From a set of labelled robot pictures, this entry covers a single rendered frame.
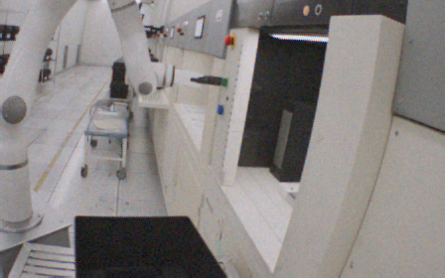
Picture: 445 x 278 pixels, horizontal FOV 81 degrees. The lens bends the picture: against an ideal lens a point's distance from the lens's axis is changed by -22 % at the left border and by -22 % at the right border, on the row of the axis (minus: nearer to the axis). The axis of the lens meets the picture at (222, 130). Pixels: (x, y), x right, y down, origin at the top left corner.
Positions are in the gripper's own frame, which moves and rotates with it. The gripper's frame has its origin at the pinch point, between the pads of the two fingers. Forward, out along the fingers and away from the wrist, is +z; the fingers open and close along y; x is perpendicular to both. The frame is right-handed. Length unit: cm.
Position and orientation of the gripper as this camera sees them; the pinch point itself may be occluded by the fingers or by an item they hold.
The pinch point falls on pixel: (215, 80)
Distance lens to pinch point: 116.3
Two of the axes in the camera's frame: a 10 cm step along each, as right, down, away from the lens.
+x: 1.5, -9.6, -2.4
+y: 2.5, 2.7, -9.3
